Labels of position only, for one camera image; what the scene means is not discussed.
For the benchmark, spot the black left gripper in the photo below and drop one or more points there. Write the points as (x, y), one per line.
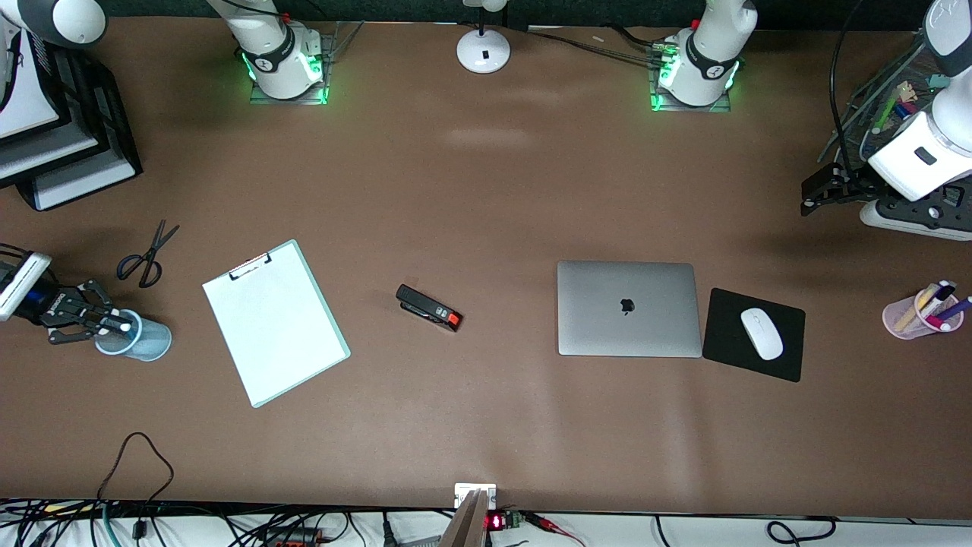
(853, 182)

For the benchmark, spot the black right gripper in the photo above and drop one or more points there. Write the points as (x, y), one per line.
(59, 308)

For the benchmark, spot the silver laptop computer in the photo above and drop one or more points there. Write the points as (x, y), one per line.
(630, 311)

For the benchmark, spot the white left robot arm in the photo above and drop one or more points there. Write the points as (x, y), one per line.
(949, 129)

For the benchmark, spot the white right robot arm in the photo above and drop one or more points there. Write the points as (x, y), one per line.
(285, 61)

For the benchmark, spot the green marker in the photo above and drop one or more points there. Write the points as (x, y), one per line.
(887, 112)

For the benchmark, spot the yellow marker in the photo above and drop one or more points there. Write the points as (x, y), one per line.
(911, 315)

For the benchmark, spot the white marker with black cap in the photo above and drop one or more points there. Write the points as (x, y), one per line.
(942, 291)

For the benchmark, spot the pink marker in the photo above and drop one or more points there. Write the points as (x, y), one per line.
(940, 324)

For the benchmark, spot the purple marker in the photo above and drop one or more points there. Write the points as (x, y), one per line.
(958, 308)

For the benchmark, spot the light blue mesh cup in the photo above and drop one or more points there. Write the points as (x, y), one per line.
(152, 342)

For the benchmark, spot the black and blue scissors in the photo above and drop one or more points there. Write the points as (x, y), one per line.
(156, 245)

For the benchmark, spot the white paper sheet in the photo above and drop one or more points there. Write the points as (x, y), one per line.
(30, 99)
(83, 182)
(45, 152)

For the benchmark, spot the wooden clothespin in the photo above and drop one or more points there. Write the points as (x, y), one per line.
(907, 91)

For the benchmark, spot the pink translucent plastic cup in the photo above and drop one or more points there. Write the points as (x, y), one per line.
(900, 323)

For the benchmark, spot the white computer mouse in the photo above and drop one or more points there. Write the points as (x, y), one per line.
(762, 334)

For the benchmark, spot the black mouse pad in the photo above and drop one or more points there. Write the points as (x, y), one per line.
(721, 342)

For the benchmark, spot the mint green clipboard with paper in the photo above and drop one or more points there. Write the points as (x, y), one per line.
(273, 327)

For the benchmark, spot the black stacked letter tray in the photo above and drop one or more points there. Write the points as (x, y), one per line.
(91, 106)

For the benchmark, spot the black stapler with red end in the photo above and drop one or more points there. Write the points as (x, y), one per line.
(425, 306)

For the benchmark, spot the white round stand base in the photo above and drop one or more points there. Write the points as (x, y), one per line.
(483, 53)

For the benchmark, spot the red LED display module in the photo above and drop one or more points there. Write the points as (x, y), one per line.
(495, 522)

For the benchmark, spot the grey metal bracket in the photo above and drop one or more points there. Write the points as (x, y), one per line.
(465, 528)

